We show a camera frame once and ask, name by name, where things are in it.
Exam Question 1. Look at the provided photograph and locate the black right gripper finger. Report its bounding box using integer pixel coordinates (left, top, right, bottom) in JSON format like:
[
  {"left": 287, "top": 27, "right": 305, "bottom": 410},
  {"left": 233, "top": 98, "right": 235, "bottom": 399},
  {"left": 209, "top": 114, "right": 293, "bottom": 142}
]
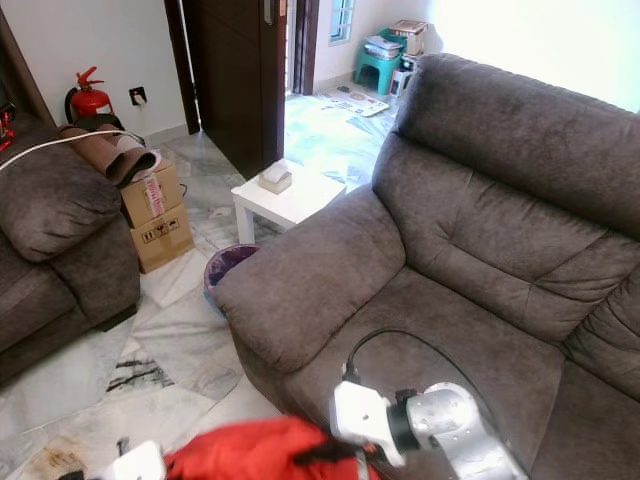
[{"left": 298, "top": 438, "right": 349, "bottom": 467}]

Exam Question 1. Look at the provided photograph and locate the red pillow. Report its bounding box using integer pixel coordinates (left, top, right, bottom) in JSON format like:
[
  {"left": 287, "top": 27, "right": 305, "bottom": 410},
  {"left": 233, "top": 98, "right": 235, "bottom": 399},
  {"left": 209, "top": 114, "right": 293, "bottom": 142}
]
[{"left": 163, "top": 415, "right": 381, "bottom": 480}]

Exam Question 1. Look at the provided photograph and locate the large brown fabric sofa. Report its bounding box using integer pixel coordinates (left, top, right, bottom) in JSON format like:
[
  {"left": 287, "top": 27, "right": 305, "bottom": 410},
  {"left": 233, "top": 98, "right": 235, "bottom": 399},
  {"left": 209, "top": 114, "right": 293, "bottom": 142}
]
[{"left": 212, "top": 52, "right": 640, "bottom": 480}]

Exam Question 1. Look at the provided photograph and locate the brown sofa with rounded armrest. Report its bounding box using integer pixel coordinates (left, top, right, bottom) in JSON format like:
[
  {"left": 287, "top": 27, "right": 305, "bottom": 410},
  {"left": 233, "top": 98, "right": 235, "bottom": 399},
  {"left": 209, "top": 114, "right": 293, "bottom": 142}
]
[{"left": 0, "top": 120, "right": 142, "bottom": 386}]

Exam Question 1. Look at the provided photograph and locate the bin with purple liner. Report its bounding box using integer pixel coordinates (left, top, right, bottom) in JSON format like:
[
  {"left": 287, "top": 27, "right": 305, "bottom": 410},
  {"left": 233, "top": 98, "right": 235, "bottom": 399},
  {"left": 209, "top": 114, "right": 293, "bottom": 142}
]
[{"left": 204, "top": 243, "right": 261, "bottom": 319}]

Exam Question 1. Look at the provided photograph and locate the white square side table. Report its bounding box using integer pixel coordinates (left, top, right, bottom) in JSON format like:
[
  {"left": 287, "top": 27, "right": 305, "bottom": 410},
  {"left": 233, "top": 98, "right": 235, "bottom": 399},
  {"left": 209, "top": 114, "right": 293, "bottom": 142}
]
[{"left": 232, "top": 162, "right": 348, "bottom": 245}]

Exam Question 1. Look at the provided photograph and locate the cardboard box with black symbols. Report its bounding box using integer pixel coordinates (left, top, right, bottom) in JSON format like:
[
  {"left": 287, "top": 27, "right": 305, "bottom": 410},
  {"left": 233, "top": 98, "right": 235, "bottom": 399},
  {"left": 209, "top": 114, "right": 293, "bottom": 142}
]
[{"left": 130, "top": 205, "right": 196, "bottom": 275}]

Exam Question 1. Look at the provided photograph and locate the beige tissue box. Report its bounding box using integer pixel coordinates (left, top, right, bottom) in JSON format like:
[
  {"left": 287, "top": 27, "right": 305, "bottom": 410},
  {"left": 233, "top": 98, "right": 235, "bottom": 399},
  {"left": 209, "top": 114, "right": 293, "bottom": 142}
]
[{"left": 258, "top": 160, "right": 293, "bottom": 195}]

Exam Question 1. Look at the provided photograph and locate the cardboard box with red label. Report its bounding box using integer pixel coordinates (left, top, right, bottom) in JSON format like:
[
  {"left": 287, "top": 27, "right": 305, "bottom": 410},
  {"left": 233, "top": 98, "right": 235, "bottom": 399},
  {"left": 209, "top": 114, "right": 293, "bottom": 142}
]
[{"left": 122, "top": 160, "right": 183, "bottom": 229}]

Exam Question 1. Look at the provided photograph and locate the newspapers spread flat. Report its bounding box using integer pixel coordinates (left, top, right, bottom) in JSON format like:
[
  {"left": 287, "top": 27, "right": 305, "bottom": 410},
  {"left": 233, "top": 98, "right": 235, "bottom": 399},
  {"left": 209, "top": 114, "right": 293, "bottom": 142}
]
[{"left": 322, "top": 85, "right": 391, "bottom": 118}]

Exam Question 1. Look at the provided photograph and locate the brown rolled mat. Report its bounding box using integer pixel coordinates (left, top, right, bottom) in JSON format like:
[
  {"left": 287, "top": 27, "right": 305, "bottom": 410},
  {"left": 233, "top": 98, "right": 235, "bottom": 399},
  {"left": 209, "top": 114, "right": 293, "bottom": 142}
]
[{"left": 57, "top": 122, "right": 161, "bottom": 188}]

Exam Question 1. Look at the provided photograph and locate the dark brown wooden door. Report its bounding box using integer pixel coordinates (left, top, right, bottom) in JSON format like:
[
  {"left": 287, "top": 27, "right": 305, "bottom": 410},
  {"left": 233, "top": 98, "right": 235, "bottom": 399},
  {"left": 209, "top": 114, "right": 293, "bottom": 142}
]
[{"left": 165, "top": 0, "right": 289, "bottom": 181}]

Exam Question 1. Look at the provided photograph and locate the green plastic stool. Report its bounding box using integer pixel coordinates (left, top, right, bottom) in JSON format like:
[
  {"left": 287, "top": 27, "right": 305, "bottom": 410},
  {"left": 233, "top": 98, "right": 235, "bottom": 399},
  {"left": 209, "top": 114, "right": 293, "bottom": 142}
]
[{"left": 353, "top": 45, "right": 404, "bottom": 96}]

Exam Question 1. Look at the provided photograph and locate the stack of papers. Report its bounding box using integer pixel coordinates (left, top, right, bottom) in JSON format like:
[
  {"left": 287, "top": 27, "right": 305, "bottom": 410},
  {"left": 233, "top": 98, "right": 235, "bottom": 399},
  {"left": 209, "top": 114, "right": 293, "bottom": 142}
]
[{"left": 363, "top": 35, "right": 404, "bottom": 61}]

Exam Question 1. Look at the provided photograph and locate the red fire extinguisher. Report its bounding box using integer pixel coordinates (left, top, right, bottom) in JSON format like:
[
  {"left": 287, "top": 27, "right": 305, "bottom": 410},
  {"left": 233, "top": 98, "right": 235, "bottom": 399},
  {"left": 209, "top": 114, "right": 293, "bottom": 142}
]
[{"left": 64, "top": 67, "right": 113, "bottom": 123}]

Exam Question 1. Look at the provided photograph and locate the small open cardboard box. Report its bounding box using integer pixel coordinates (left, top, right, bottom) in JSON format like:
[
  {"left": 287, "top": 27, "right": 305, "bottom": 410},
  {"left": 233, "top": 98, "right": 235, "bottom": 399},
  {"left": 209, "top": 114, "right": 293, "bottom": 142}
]
[{"left": 390, "top": 19, "right": 429, "bottom": 56}]

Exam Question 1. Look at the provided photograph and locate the teal framed window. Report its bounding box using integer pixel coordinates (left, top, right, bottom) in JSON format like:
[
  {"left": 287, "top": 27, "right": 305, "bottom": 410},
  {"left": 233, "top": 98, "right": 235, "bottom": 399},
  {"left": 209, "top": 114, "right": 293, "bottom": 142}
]
[{"left": 328, "top": 0, "right": 356, "bottom": 44}]

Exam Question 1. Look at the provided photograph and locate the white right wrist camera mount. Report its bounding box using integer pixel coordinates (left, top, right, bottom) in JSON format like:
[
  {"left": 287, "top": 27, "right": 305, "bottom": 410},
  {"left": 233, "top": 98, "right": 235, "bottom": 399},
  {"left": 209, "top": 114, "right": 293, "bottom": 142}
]
[{"left": 330, "top": 380, "right": 406, "bottom": 468}]

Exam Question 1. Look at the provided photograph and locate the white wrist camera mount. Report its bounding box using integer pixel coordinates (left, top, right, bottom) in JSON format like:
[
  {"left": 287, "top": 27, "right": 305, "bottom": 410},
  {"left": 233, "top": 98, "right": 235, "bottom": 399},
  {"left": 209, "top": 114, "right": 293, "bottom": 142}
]
[
  {"left": 330, "top": 380, "right": 406, "bottom": 468},
  {"left": 85, "top": 440, "right": 167, "bottom": 480}
]

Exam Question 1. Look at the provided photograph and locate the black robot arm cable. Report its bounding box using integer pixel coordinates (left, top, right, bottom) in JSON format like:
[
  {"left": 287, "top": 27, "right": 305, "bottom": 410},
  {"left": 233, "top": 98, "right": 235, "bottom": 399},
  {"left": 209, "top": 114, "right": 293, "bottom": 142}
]
[{"left": 343, "top": 328, "right": 501, "bottom": 411}]

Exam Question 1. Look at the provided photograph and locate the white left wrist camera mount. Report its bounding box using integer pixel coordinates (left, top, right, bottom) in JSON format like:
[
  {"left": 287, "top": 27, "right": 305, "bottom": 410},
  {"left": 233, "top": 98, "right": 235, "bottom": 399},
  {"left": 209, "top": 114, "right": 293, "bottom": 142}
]
[{"left": 85, "top": 440, "right": 167, "bottom": 480}]

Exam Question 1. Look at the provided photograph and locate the red strap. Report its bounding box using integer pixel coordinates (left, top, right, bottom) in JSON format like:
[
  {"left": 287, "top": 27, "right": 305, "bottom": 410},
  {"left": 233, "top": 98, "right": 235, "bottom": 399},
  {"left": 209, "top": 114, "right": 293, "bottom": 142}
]
[{"left": 0, "top": 103, "right": 17, "bottom": 153}]

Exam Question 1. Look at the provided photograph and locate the dark wooden door frame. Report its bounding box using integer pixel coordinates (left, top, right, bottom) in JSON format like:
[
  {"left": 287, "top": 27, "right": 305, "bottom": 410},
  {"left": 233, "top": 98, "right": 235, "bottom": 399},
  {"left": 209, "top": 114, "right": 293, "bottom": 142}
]
[{"left": 292, "top": 0, "right": 319, "bottom": 96}]

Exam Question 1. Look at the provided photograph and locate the white cable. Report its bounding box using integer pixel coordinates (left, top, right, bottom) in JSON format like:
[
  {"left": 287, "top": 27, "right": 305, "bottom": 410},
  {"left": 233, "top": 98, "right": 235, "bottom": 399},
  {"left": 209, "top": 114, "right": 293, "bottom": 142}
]
[{"left": 0, "top": 130, "right": 146, "bottom": 171}]

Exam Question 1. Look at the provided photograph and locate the dark slanted wooden frame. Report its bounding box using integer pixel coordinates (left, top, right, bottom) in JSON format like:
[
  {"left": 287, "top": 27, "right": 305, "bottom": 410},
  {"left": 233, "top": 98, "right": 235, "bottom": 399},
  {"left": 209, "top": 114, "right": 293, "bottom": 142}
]
[{"left": 0, "top": 10, "right": 53, "bottom": 126}]

